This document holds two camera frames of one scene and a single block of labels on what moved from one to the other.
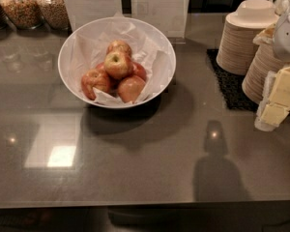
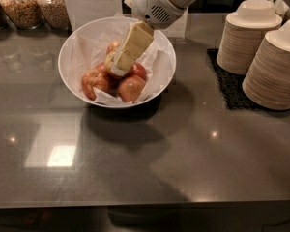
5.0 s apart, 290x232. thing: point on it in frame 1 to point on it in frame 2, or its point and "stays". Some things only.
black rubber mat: x=230 y=85 stays
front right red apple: x=130 y=88 stays
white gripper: x=288 y=38 to x=147 y=2
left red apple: x=95 y=78 stays
